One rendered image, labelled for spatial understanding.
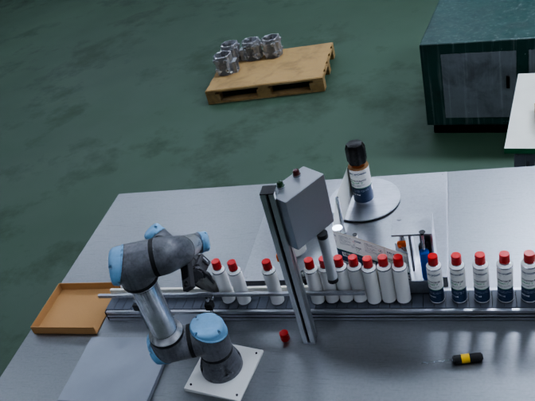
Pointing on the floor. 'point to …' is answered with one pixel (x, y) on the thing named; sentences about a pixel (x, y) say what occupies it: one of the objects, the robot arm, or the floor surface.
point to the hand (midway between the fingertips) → (215, 291)
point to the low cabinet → (475, 63)
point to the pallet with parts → (267, 68)
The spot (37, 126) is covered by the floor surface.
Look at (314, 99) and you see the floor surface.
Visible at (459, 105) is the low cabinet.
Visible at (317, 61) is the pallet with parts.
